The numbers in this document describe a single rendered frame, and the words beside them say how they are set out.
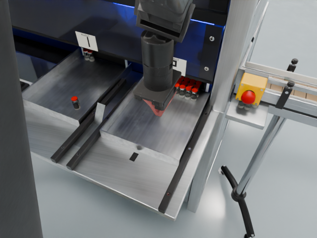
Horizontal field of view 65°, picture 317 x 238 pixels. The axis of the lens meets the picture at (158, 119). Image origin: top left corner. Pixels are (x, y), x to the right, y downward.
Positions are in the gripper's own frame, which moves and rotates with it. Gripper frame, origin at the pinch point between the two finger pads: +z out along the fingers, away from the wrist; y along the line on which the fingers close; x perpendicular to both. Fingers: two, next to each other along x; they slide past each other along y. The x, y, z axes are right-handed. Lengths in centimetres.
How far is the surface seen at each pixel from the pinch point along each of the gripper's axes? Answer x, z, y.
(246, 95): -17.1, 7.8, 23.1
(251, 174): -32, 70, 40
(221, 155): -15, 110, 72
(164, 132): 2.8, 20.2, 9.8
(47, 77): 54, 18, 14
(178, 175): -7.4, 18.2, -3.4
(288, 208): -63, 109, 52
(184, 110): 0.4, 20.5, 21.5
